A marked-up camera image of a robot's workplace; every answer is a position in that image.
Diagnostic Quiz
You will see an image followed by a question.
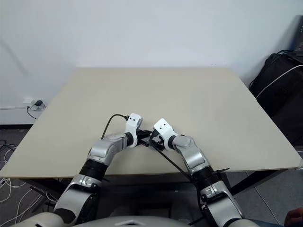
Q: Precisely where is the white floor cable tangle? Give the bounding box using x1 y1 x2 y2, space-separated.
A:
0 139 60 213

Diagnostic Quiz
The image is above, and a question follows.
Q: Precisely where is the bystander bare hand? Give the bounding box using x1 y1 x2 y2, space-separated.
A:
285 209 303 227

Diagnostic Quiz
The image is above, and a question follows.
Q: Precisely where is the large black bag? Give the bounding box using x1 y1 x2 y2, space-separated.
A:
250 53 303 147

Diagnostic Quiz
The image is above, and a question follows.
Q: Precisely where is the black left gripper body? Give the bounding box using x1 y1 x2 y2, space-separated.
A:
136 129 149 144

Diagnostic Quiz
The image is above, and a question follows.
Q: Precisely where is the white wall socket box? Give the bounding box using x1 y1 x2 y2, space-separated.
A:
22 97 47 111

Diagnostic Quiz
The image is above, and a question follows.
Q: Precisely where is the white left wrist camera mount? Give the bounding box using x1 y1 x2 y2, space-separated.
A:
124 113 144 148

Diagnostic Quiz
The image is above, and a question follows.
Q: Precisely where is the white cable over bag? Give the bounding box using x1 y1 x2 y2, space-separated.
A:
255 63 303 99

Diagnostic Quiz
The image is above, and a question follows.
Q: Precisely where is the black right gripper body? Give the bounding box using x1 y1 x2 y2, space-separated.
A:
149 130 167 151

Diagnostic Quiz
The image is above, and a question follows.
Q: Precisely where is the black adapter cable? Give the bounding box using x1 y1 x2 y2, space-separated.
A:
26 105 39 120

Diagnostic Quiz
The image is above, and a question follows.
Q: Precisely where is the black table frame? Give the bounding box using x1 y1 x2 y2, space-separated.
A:
16 165 303 209

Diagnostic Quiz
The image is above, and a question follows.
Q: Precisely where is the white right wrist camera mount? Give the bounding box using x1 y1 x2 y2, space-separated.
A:
152 118 178 151

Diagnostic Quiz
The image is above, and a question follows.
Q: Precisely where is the grey robot torso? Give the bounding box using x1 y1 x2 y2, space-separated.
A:
14 211 282 227

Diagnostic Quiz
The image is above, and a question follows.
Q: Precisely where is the bystander person body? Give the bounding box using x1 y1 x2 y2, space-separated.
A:
255 219 286 227

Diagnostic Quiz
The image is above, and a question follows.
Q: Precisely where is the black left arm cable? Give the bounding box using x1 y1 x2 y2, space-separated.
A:
100 114 130 140

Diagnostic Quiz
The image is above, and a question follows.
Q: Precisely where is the dark monitor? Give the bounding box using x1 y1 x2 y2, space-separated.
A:
288 14 303 56

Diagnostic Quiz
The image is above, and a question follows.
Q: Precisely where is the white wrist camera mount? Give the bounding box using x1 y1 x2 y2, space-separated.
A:
124 113 144 148
152 118 178 151

